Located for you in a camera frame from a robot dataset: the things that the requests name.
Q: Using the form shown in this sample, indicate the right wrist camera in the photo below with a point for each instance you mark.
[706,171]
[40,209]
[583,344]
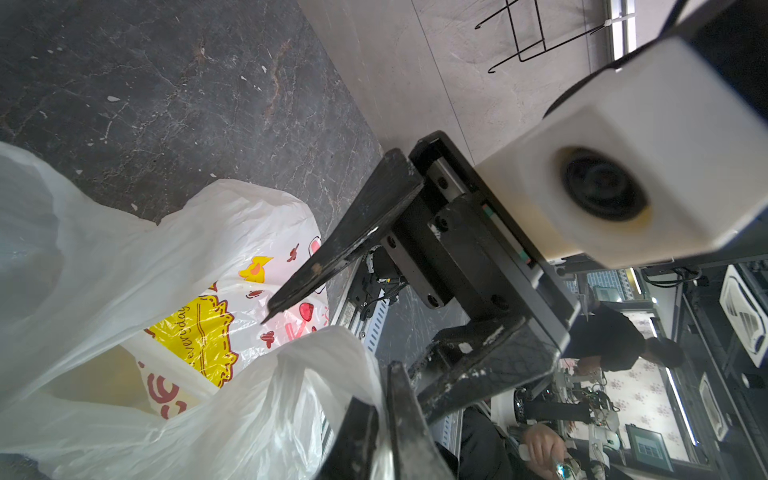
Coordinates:
[694,148]

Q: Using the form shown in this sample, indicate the person in black clothes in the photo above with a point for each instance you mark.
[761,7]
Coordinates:
[603,339]

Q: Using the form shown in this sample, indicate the black wire hook rack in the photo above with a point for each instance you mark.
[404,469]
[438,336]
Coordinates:
[531,42]

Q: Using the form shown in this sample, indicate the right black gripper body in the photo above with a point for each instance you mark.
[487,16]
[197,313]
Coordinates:
[456,241]

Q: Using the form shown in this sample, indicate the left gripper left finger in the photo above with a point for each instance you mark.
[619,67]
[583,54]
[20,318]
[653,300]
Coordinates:
[352,454]

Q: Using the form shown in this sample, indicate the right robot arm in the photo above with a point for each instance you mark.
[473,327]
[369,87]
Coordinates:
[731,36]

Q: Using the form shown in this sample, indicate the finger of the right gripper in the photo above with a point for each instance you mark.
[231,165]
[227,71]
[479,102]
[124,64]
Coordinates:
[465,364]
[388,211]

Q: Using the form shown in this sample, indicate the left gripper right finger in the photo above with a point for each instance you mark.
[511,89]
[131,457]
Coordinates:
[415,455]

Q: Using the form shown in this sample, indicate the white printed plastic bag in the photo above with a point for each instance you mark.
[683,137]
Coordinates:
[140,350]

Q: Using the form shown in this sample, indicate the person's hand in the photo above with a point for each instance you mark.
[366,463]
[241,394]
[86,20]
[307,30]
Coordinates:
[546,449]

